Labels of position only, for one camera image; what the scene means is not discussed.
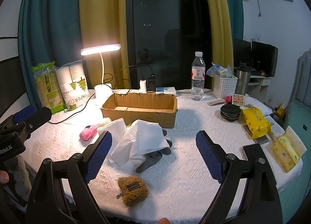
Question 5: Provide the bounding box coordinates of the pink plush toy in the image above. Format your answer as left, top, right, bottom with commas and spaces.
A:
79, 125, 98, 141

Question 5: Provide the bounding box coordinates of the brown fuzzy pouch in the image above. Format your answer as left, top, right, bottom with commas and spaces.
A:
118, 177, 148, 207

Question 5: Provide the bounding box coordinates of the white towel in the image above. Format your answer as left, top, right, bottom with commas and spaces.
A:
108, 120, 169, 167

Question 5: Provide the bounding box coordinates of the grey dotted glove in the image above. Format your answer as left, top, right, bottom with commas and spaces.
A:
135, 139, 172, 173

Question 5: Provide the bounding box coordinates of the white paper napkin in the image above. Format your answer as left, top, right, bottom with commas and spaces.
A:
98, 118, 127, 149

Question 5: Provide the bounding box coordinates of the person's left hand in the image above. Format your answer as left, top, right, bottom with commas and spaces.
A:
0, 170, 10, 184

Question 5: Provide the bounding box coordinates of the green paper cup package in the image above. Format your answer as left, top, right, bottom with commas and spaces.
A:
32, 61, 66, 114

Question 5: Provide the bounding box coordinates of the yellow tissue pack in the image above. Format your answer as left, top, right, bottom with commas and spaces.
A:
272, 134, 300, 173

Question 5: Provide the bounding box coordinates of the white desk lamp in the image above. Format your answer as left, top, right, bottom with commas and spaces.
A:
81, 43, 121, 106

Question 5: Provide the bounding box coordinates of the yellow snack bag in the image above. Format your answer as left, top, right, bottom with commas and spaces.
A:
241, 107, 271, 139

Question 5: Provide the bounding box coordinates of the teal curtain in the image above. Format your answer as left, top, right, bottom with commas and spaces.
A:
18, 0, 82, 107

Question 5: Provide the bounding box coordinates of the white charger adapter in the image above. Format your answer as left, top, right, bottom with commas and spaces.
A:
139, 80, 147, 93

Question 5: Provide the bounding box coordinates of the white textured tablecloth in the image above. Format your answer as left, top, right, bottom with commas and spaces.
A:
20, 88, 304, 223

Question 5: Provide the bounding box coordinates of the black power adapter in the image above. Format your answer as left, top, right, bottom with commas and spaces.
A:
147, 74, 156, 92

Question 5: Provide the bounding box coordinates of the grey radiator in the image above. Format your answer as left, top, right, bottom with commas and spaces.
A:
295, 50, 310, 108

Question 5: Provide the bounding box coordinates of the brown cardboard box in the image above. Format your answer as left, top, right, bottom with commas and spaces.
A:
101, 92, 177, 129

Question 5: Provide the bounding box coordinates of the yellow curtain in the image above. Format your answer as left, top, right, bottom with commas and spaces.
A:
79, 0, 130, 89

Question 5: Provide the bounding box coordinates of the white perforated basket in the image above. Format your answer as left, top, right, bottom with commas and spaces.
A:
213, 75, 238, 100

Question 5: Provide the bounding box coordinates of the white blue flat box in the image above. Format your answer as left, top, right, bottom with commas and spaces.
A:
156, 87, 176, 95

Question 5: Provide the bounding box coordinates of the steel thermos mug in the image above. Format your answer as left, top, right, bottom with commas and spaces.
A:
235, 66, 251, 95

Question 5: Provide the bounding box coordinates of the black monitor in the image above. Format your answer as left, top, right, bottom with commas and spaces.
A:
233, 39, 278, 77

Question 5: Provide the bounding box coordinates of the clear water bottle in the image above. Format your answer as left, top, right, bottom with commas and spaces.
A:
191, 52, 206, 101

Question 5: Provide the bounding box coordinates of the black lamp cable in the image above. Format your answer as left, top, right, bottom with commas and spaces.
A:
48, 65, 155, 125

